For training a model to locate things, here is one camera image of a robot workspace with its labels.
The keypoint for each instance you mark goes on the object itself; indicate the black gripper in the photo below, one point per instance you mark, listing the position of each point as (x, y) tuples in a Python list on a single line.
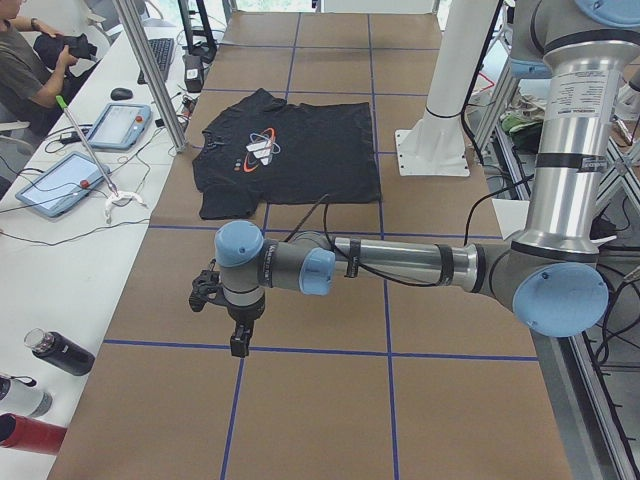
[(243, 316)]

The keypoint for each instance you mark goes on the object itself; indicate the black graphic t-shirt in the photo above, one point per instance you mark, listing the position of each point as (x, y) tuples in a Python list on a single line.
[(263, 149)]

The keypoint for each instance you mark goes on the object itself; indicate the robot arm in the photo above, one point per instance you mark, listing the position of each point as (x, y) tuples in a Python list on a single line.
[(545, 270)]

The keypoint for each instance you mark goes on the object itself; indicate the black water bottle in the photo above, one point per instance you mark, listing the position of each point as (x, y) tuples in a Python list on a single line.
[(59, 351)]

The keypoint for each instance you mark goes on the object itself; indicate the metal reacher grabber tool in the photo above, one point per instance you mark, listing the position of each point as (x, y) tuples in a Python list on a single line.
[(116, 194)]

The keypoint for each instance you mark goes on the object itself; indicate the white water bottle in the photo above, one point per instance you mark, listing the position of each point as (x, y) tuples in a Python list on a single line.
[(20, 399)]

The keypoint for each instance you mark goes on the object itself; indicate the near teach pendant tablet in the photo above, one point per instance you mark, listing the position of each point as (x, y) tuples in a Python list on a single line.
[(62, 186)]

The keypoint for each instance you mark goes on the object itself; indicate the teach pendant tablet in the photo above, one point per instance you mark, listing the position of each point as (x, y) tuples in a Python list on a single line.
[(62, 186), (119, 126)]

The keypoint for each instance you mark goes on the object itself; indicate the red water bottle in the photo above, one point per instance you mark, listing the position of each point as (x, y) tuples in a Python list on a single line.
[(31, 435)]

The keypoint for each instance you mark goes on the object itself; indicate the far teach pendant tablet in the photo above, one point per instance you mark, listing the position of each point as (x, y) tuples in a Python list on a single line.
[(119, 126)]

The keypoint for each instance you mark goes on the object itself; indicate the black computer mouse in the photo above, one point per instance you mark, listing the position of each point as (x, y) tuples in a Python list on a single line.
[(121, 94)]

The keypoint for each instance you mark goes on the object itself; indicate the black power adapter box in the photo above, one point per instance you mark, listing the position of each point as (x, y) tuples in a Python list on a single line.
[(193, 73)]

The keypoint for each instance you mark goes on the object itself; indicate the white plastic chair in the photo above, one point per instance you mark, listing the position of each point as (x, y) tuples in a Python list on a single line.
[(511, 215)]

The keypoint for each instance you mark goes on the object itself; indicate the black keyboard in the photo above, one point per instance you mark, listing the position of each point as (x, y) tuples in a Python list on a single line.
[(163, 51)]

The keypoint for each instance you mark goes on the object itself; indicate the seated person in grey shirt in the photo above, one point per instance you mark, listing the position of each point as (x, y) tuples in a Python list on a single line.
[(28, 88)]

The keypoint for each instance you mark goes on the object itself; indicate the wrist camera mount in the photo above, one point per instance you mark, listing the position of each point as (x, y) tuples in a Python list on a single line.
[(205, 289)]

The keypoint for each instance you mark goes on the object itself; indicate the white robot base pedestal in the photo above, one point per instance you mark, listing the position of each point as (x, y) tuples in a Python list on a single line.
[(435, 146)]

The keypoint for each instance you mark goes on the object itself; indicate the aluminium frame post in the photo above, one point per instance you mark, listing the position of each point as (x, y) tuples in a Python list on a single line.
[(138, 40)]

